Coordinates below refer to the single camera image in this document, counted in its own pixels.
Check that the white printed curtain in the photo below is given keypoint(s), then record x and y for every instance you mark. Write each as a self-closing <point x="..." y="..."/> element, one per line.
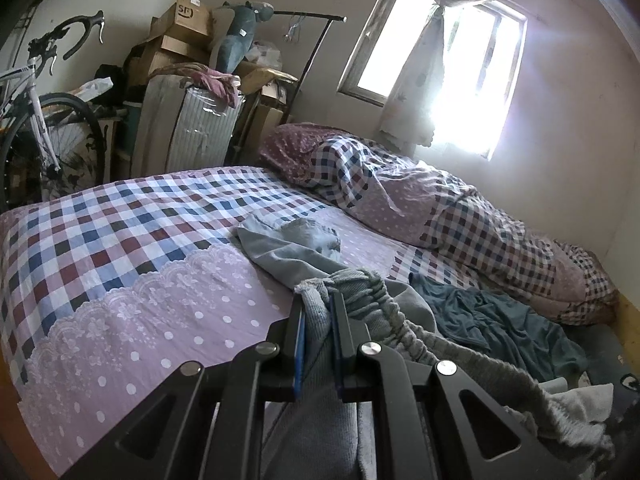
<point x="440" y="60"/>

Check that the cardboard box with logo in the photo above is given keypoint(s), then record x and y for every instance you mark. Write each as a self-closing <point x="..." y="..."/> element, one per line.
<point x="187" y="15"/>

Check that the checked patchwork quilt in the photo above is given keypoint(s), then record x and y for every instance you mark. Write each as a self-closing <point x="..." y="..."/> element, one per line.
<point x="425" y="200"/>

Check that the white road bicycle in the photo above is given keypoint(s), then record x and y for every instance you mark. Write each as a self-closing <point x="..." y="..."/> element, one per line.
<point x="37" y="110"/>

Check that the white plastic-wrapped suitcase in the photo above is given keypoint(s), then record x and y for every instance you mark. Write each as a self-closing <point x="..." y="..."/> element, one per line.
<point x="200" y="125"/>

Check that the small cardboard box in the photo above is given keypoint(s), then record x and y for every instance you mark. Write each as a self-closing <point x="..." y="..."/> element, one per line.
<point x="265" y="120"/>

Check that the checked dotted bed sheet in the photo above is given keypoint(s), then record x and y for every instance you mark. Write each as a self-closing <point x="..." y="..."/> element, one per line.
<point x="150" y="240"/>

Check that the pink cloth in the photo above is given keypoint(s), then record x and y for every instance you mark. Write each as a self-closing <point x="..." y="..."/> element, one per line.
<point x="217" y="82"/>

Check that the black bag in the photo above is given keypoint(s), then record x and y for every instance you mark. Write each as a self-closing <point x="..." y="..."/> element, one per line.
<point x="110" y="80"/>

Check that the teal shirt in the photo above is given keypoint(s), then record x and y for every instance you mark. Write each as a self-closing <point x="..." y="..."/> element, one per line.
<point x="490" y="320"/>

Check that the blue grey plush toy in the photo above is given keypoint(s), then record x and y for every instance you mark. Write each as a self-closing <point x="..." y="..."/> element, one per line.
<point x="240" y="35"/>

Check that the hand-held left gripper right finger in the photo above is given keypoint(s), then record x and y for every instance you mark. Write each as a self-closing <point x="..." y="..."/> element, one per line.
<point x="339" y="345"/>

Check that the white plastic bag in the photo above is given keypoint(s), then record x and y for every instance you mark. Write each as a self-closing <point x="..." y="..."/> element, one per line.
<point x="265" y="52"/>

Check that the light blue pants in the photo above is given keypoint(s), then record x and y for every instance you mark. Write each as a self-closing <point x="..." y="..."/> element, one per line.
<point x="290" y="245"/>

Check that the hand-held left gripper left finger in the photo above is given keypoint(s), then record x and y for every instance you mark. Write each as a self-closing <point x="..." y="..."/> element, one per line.
<point x="300" y="340"/>

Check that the black clothes rack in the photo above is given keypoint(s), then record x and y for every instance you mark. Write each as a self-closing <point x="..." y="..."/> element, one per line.
<point x="312" y="50"/>

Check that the flat cardboard box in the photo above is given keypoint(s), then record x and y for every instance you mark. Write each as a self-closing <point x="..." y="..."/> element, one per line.
<point x="182" y="47"/>

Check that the window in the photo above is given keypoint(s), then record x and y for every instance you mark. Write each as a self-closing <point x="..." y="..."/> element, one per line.
<point x="380" y="60"/>

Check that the wooden bed headboard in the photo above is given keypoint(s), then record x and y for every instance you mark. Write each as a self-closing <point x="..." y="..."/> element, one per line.
<point x="630" y="320"/>

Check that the dark blue printed pillow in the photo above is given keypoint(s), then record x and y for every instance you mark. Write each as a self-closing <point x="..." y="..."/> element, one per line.
<point x="610" y="355"/>

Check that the brown cardboard box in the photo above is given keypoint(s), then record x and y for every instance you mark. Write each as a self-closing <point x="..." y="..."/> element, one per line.
<point x="142" y="67"/>

